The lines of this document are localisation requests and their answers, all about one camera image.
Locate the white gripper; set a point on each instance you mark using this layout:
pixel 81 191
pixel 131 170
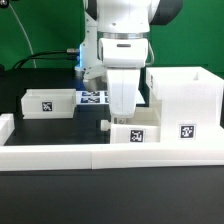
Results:
pixel 122 91

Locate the white front drawer box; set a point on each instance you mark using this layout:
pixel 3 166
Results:
pixel 143 127

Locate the white drawer box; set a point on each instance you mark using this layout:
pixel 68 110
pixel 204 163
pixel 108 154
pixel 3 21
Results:
pixel 48 103
pixel 143 127

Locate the white drawer cabinet frame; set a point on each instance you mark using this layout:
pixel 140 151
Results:
pixel 189 103

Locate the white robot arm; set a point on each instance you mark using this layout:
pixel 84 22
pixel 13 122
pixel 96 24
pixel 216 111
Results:
pixel 116 48

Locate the white rear drawer box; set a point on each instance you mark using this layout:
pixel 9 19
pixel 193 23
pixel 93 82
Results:
pixel 48 103

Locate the paper sheet with markers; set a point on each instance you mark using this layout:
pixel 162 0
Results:
pixel 101 98

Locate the white front fence rail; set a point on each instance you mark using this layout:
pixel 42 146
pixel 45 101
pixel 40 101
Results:
pixel 104 156

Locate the white fence rail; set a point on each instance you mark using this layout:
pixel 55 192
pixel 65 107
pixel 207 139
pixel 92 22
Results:
pixel 6 127
pixel 104 156

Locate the white left fence rail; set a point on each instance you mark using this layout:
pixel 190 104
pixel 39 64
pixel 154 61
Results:
pixel 6 127

